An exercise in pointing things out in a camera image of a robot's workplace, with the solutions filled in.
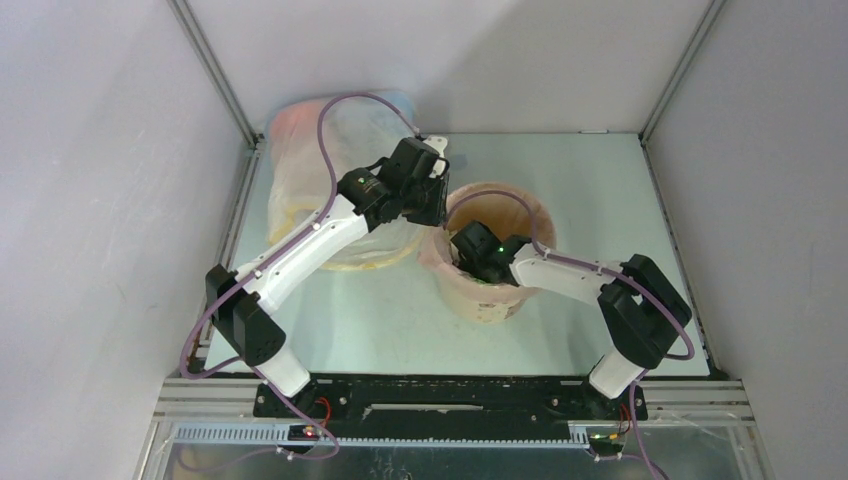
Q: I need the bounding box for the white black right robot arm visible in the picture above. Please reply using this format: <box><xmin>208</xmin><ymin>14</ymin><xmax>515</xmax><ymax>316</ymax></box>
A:
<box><xmin>450</xmin><ymin>221</ymin><xmax>694</xmax><ymax>418</ymax></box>

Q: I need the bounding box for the corner aluminium post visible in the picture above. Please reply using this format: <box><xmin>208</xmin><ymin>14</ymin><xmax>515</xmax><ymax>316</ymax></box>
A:
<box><xmin>639</xmin><ymin>0</ymin><xmax>728</xmax><ymax>147</ymax></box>
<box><xmin>167</xmin><ymin>0</ymin><xmax>262</xmax><ymax>149</ymax></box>

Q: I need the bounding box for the pink plastic trash bag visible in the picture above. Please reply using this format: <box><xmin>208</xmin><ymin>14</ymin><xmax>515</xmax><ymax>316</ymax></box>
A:
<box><xmin>415</xmin><ymin>182</ymin><xmax>559</xmax><ymax>307</ymax></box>

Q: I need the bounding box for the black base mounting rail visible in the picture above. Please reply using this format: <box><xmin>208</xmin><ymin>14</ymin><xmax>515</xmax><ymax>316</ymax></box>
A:
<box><xmin>292</xmin><ymin>374</ymin><xmax>648</xmax><ymax>442</ymax></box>

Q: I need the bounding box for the left corner aluminium post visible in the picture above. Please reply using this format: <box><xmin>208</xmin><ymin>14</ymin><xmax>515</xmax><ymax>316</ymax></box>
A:
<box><xmin>167</xmin><ymin>0</ymin><xmax>262</xmax><ymax>149</ymax></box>

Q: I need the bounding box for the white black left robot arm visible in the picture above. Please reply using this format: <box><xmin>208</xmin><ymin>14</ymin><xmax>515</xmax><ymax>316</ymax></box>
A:
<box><xmin>205</xmin><ymin>136</ymin><xmax>450</xmax><ymax>417</ymax></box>

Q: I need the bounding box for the aluminium front frame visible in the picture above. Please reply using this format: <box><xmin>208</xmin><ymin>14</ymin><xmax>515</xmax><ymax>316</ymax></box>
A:
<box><xmin>135</xmin><ymin>374</ymin><xmax>774</xmax><ymax>479</ymax></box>

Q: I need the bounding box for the cream round trash bin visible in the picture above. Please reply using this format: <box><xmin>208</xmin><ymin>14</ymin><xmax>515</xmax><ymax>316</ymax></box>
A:
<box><xmin>427</xmin><ymin>182</ymin><xmax>559</xmax><ymax>326</ymax></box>

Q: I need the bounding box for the large translucent bag of bags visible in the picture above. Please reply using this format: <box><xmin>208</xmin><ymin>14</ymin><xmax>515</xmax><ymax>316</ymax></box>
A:
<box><xmin>266</xmin><ymin>90</ymin><xmax>424</xmax><ymax>271</ymax></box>

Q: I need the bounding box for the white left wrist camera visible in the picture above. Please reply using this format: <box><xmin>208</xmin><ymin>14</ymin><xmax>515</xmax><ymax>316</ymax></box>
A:
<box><xmin>423</xmin><ymin>135</ymin><xmax>449</xmax><ymax>179</ymax></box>

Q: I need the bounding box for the right corner aluminium post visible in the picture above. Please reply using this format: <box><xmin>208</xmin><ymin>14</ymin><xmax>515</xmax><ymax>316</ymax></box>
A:
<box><xmin>639</xmin><ymin>0</ymin><xmax>728</xmax><ymax>147</ymax></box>

